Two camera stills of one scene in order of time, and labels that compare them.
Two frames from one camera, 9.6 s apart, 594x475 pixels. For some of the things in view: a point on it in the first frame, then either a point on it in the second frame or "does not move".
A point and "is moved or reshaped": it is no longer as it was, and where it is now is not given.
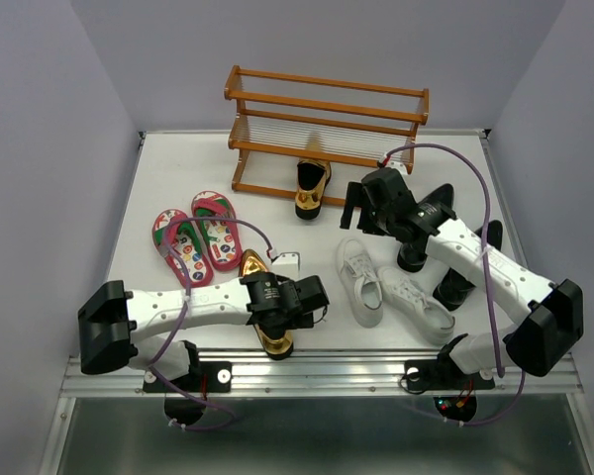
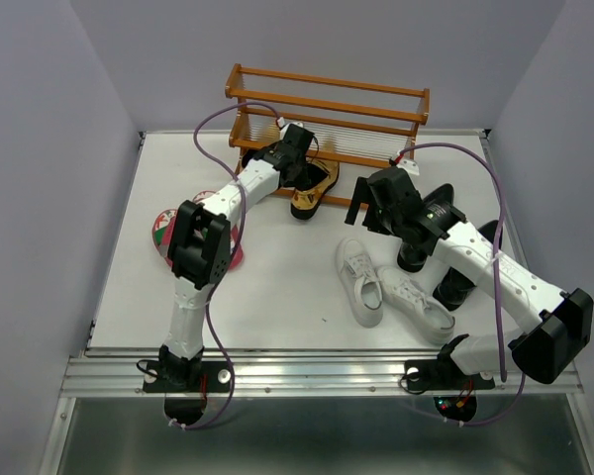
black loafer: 450,292 does not move
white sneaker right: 427,317 does not move
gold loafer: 279,346 → 247,155
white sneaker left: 361,283 does not move
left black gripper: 297,321 → 299,181
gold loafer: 313,176 is moved or reshaped
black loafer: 412,253 does not move
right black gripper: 357,196 does not move
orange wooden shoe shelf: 288,129 does not move
